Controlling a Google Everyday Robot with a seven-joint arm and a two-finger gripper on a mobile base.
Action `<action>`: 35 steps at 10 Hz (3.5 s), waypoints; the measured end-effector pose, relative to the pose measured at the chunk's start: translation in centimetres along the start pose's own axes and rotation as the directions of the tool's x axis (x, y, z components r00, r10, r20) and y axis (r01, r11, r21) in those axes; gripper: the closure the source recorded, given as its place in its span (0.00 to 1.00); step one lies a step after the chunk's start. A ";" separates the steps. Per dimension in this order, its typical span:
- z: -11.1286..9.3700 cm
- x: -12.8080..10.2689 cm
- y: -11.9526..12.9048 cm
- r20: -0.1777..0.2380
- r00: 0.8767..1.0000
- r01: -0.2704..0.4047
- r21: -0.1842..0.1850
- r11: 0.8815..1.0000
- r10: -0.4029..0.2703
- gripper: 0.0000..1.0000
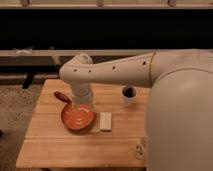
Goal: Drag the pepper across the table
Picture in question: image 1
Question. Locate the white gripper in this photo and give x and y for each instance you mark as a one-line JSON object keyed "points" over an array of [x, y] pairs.
{"points": [[87, 99]]}

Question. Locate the dark red pepper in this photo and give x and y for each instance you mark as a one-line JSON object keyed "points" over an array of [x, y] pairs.
{"points": [[62, 97]]}

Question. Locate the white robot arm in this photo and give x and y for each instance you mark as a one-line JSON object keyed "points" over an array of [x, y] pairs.
{"points": [[179, 111]]}

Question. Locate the orange plate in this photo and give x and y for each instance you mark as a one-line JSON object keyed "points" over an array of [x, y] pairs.
{"points": [[77, 118]]}

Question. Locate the white sponge block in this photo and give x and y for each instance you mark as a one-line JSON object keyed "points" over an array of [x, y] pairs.
{"points": [[105, 121]]}

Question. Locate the white cup with dark inside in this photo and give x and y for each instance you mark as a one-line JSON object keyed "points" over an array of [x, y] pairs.
{"points": [[128, 94]]}

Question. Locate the wooden table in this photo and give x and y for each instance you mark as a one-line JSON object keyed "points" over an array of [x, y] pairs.
{"points": [[48, 144]]}

